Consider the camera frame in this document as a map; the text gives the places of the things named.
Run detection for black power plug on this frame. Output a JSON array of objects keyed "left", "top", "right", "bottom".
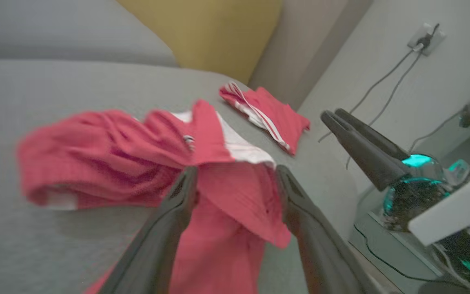
[{"left": 416, "top": 23, "right": 441, "bottom": 52}]

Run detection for yellow cushion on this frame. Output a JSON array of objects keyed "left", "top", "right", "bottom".
[{"left": 116, "top": 0, "right": 284, "bottom": 85}]

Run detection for grey sofa seat cushion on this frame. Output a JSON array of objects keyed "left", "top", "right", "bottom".
[{"left": 0, "top": 58, "right": 360, "bottom": 294}]

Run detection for red Bulls 23 jersey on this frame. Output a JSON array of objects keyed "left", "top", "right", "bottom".
[{"left": 16, "top": 100, "right": 293, "bottom": 294}]

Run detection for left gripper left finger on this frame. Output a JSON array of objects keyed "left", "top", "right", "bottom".
[{"left": 98, "top": 165, "right": 200, "bottom": 294}]

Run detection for white wall socket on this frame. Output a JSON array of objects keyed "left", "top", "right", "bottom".
[{"left": 407, "top": 22, "right": 448, "bottom": 56}]

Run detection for red shorts white stripes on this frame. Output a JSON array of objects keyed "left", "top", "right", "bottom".
[{"left": 219, "top": 82, "right": 311, "bottom": 156}]

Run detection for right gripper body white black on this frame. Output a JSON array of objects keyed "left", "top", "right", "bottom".
[{"left": 381, "top": 153, "right": 470, "bottom": 246}]

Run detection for grey sofa backrest cushion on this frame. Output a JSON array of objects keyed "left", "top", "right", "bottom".
[{"left": 0, "top": 0, "right": 179, "bottom": 68}]

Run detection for grey power cable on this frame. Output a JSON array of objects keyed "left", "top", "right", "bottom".
[
  {"left": 345, "top": 51, "right": 423, "bottom": 169},
  {"left": 408, "top": 75, "right": 470, "bottom": 153},
  {"left": 318, "top": 46, "right": 418, "bottom": 143}
]

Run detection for thin black cable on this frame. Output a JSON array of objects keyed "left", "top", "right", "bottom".
[{"left": 355, "top": 224, "right": 466, "bottom": 287}]

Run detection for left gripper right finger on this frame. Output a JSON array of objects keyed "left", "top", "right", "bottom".
[{"left": 275, "top": 165, "right": 383, "bottom": 294}]

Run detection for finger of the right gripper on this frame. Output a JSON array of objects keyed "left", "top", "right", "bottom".
[
  {"left": 335, "top": 108, "right": 410, "bottom": 161},
  {"left": 320, "top": 110, "right": 401, "bottom": 192}
]

